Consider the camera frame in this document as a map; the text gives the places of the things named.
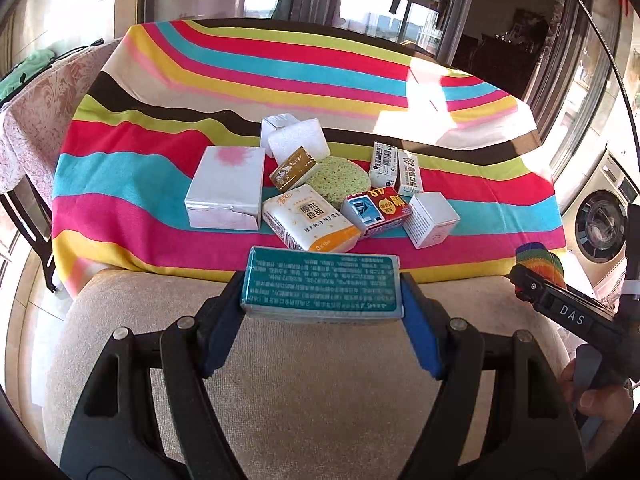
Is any black cable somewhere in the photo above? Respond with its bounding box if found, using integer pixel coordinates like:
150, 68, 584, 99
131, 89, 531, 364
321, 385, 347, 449
547, 0, 640, 141

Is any beige upholstered chair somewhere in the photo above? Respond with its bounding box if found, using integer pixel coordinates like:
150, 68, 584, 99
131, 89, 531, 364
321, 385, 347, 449
45, 267, 576, 480

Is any white barcode medicine box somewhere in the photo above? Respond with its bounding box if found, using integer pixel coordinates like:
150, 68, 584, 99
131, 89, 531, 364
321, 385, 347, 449
369, 141, 401, 188

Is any white green slim box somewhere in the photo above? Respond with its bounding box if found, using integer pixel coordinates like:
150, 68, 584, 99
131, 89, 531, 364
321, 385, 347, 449
398, 150, 425, 197

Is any silver washing machine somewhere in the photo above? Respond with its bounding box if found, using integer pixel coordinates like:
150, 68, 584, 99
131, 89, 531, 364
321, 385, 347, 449
560, 149, 637, 302

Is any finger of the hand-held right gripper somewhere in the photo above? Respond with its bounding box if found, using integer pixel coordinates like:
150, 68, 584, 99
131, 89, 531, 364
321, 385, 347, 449
509, 265, 547, 307

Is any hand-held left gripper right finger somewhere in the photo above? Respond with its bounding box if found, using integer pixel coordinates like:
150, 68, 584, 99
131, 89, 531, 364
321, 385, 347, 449
397, 272, 588, 480

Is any black metal rack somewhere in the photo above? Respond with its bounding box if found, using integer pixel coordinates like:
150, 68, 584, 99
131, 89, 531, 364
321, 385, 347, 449
0, 174, 62, 294

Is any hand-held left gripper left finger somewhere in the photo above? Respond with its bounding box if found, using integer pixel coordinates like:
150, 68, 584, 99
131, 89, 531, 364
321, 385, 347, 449
60, 270, 249, 480

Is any white cube box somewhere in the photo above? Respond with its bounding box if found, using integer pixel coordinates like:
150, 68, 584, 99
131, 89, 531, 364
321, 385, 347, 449
403, 191, 461, 249

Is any white foam block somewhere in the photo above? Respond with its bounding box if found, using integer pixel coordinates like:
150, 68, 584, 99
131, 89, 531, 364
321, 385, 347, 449
266, 118, 331, 162

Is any green round sponge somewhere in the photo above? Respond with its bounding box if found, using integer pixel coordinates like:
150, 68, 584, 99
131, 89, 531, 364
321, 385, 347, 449
306, 156, 372, 202

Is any small white box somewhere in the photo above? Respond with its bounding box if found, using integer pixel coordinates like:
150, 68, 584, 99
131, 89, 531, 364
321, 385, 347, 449
260, 113, 300, 148

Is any rainbow striped cloth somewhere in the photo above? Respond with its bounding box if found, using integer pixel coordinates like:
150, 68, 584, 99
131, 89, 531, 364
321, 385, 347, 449
515, 242, 567, 290

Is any gold brown small box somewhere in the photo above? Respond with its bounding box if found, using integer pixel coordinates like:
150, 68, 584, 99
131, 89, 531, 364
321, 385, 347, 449
269, 146, 321, 192

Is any teal printed box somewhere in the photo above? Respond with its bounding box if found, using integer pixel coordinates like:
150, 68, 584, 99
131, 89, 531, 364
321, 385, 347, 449
240, 246, 405, 322

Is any green cloth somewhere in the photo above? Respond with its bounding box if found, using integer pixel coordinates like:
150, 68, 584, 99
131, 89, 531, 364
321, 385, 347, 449
0, 50, 57, 104

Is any red printed box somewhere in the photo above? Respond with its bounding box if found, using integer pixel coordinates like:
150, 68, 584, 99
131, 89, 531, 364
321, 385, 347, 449
341, 186, 413, 239

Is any person's right hand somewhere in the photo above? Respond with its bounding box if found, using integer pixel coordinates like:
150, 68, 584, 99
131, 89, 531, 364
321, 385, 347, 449
557, 360, 637, 441

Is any large white box pink mark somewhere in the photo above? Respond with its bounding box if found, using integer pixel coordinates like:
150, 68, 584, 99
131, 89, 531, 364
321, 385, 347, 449
184, 146, 267, 232

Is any striped colourful tablecloth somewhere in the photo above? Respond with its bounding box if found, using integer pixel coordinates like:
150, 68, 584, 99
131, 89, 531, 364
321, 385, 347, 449
51, 19, 567, 286

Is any white orange tissue pack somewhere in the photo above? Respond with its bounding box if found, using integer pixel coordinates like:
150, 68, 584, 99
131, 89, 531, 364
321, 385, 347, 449
262, 184, 362, 254

